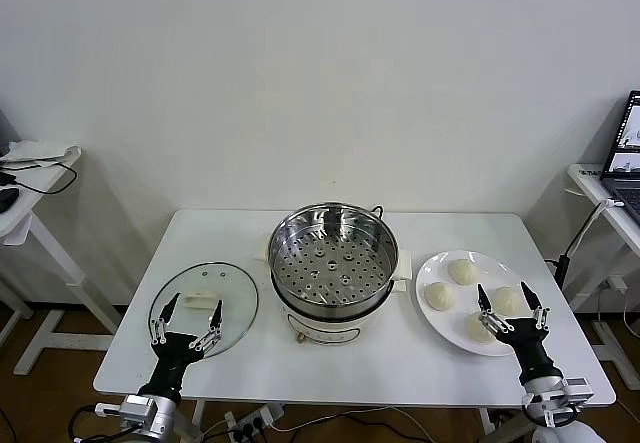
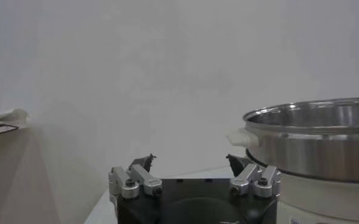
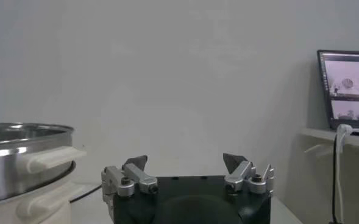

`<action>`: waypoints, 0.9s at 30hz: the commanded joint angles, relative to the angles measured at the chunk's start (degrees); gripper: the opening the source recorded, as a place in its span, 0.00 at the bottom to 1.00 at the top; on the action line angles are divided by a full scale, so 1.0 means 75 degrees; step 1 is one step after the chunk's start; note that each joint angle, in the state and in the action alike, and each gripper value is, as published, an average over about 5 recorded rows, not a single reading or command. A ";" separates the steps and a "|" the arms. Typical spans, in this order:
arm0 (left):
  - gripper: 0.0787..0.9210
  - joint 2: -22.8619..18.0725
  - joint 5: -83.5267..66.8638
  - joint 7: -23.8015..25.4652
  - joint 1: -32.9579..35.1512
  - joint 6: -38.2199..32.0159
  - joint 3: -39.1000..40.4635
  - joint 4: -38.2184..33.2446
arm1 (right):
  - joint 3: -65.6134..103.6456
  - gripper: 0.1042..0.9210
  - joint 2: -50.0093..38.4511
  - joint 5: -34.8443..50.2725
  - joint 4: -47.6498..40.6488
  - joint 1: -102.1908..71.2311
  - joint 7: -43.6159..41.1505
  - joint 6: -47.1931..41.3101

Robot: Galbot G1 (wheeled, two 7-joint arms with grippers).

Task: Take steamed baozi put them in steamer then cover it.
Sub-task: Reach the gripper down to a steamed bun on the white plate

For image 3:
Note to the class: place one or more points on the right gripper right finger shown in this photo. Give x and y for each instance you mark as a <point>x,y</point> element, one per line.
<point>240,175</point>

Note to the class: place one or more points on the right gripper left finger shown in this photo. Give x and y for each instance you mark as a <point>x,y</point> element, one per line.
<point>142,181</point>

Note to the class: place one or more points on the stainless steel steamer basket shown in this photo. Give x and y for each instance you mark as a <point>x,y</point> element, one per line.
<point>14,170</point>

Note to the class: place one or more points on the white electric cooker base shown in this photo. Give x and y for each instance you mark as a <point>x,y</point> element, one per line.
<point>54,213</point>

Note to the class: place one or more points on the white side table with laptop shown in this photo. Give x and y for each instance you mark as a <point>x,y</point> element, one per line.
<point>356,182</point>

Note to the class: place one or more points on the open black laptop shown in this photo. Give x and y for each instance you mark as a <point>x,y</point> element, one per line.
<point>346,91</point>

